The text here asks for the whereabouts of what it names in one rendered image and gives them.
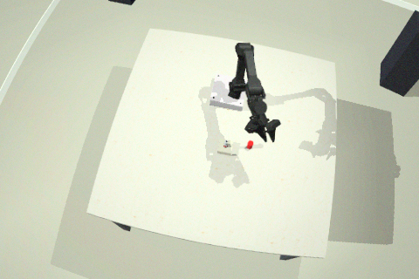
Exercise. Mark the beige square block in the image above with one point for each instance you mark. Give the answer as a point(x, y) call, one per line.
point(225, 150)

